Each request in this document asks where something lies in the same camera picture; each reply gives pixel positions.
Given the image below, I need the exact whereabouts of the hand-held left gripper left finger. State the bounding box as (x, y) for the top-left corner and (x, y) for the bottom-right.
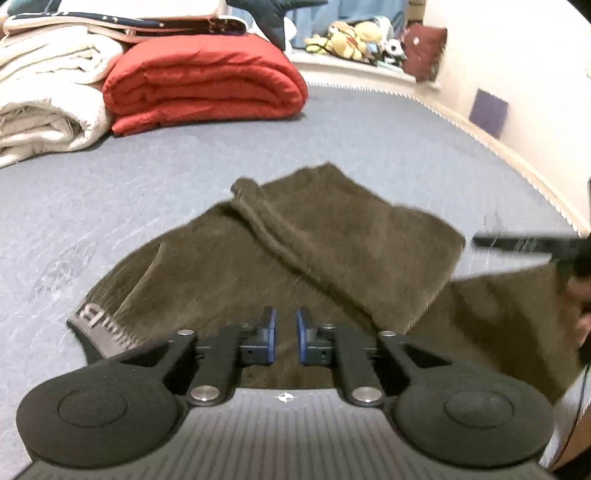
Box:
(117, 307), (278, 408)

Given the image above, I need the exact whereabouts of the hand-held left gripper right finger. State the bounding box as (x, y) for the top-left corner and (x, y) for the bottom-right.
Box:
(295, 307), (455, 408)

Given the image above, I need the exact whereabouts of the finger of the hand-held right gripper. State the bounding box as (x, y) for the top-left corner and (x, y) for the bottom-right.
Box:
(472, 233), (585, 265)

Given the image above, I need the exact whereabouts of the person's right hand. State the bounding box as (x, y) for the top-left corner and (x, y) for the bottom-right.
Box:
(566, 273), (591, 344)

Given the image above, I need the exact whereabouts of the dark red pillow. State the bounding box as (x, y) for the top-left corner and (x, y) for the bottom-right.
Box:
(401, 23), (448, 84)

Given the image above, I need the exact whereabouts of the black and white plush toy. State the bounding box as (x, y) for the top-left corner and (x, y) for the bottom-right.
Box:
(382, 39), (408, 66)

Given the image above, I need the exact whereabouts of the yellow plush toy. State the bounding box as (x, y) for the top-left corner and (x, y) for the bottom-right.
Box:
(304, 21), (384, 61)

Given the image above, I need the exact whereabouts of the red folded blanket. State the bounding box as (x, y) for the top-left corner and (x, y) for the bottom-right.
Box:
(102, 34), (309, 137)

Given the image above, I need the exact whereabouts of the dark blue star cushion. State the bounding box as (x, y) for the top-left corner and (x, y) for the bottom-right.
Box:
(226, 0), (329, 51)

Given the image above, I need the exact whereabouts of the white folded comforter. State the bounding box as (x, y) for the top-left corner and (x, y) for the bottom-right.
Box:
(0, 25), (127, 169)

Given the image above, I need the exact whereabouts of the navy patterned folded blanket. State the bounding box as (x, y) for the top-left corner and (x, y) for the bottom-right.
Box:
(4, 11), (247, 44)

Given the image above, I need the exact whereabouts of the white pillow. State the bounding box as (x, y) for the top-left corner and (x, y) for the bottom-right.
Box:
(46, 0), (234, 21)

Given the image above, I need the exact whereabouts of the purple square wall sticker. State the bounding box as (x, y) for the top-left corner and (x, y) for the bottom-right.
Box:
(470, 89), (509, 139)

